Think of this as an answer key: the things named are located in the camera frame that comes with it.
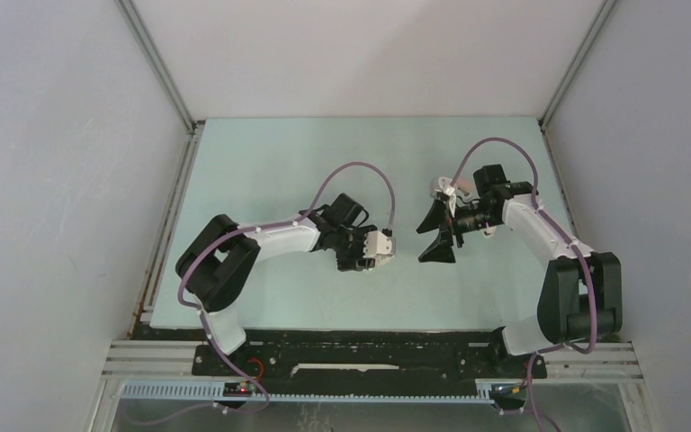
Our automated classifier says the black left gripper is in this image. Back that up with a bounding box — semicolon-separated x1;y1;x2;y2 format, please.
332;225;377;272

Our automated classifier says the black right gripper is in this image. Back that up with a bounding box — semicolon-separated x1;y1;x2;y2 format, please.
418;197;500;263

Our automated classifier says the white stapler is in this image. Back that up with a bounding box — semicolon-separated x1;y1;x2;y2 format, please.
482;227;497;238

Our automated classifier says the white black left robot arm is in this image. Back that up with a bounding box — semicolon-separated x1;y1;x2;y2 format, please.
175;193;395;375

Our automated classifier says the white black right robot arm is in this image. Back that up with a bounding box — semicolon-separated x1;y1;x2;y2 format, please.
417;165;623;376

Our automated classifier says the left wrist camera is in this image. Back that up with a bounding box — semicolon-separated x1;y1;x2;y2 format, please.
363;230;395;269

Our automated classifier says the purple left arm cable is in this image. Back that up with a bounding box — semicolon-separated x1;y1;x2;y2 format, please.
177;161;397;419

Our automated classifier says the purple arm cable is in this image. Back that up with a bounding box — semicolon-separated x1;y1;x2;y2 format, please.
177;161;397;419
449;137;598;432

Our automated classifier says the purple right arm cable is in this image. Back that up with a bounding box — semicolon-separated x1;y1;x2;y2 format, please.
449;137;598;432

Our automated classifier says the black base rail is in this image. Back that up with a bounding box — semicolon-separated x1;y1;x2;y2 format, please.
192;329;547;397

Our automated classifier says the aluminium frame rail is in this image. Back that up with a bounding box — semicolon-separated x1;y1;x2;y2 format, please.
102;340;643;404

